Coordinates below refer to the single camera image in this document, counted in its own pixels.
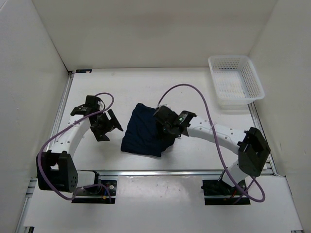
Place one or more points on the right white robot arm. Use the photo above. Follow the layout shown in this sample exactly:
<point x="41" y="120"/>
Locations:
<point x="250" y="146"/>

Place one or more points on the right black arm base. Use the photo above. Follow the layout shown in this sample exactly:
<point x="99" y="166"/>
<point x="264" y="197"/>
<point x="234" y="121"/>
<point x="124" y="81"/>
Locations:
<point x="218" y="193"/>

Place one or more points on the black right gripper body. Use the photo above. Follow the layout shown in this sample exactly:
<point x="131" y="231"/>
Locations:
<point x="166" y="127"/>

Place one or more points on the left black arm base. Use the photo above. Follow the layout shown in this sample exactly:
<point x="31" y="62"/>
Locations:
<point x="98" y="195"/>

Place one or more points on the aluminium front rail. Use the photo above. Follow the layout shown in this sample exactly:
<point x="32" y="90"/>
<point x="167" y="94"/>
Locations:
<point x="158" y="172"/>

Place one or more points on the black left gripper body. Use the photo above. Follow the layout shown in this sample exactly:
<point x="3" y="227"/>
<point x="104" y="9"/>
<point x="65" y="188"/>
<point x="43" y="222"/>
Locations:
<point x="103" y="125"/>

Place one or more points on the white perforated plastic basket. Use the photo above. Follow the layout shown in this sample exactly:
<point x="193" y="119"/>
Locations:
<point x="235" y="81"/>

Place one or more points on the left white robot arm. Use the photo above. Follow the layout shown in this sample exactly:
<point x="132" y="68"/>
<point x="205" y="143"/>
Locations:
<point x="55" y="167"/>

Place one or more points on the navy blue shorts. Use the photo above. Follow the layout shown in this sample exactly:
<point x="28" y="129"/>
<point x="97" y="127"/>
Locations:
<point x="144" y="135"/>

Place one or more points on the aluminium left side rail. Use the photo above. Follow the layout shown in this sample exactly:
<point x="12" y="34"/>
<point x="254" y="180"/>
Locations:
<point x="20" y="228"/>

